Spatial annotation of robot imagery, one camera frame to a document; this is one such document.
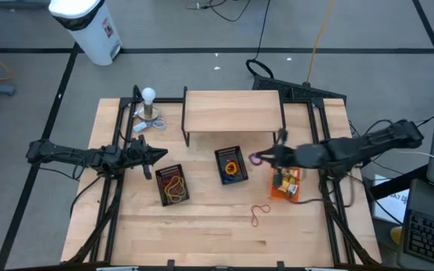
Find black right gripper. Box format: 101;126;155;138
256;127;329;170

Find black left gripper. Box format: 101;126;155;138
124;134;169;181

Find pink coil wristband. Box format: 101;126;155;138
160;172;182;193

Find black plastic mesh basket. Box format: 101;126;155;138
213;145;249;186
154;163;191;207

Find brown rubber band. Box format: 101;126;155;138
249;202;272;228

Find orange plastic mesh basket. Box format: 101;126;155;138
268;167;301;203

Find wooden shelf riser black legs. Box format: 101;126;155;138
181;85;288;148

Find white bulb brass lamp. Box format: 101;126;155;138
136;87;160;122

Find black metal bar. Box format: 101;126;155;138
367;164;429;201

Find white paper sign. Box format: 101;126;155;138
371;173;411;226

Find white trash bin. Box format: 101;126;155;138
47;0;124;67

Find yellow round object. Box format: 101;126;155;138
389;225;403;245

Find grey laptop black keyboard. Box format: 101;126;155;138
396;178;434;271

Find grey floor strip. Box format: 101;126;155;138
0;0;51;10

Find white lamp cable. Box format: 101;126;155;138
132;117;167;132

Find black aluminium table frame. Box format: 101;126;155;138
60;85;382;271

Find black looped cable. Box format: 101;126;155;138
292;165;356;209

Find black curved cable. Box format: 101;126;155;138
69;173;107;220

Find long black cable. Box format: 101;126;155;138
245;0;275;81

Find long yellow cable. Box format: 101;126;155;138
305;0;335;86

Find black floor cable with plug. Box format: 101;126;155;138
185;0;252;23

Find thin black floor cable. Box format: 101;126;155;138
348;114;434;151

